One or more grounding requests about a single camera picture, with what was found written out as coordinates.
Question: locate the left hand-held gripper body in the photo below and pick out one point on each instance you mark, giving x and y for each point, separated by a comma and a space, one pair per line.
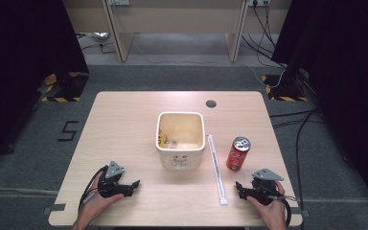
108, 187

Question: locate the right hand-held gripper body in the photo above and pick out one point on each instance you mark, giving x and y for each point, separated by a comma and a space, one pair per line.
263, 188

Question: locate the white paper-wrapped straw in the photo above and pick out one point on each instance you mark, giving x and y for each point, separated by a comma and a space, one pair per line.
217, 169

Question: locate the red soda can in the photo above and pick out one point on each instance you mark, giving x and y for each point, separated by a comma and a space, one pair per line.
237, 156

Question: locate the cream square bin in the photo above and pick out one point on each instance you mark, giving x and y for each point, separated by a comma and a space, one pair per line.
180, 150

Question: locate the person's left hand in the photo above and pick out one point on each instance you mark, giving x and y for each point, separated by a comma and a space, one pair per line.
94, 204

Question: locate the person's right hand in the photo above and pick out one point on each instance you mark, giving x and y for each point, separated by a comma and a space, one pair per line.
270, 212

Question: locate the black tape strip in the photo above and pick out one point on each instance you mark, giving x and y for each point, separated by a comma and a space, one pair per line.
55, 208
300, 212

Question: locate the stand base with striped tape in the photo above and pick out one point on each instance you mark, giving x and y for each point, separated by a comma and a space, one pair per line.
284, 91
68, 87

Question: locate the black curtain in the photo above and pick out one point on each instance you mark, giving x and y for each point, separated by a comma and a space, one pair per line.
19, 64
345, 80

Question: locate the white wall socket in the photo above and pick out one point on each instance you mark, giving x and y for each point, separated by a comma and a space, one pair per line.
259, 2

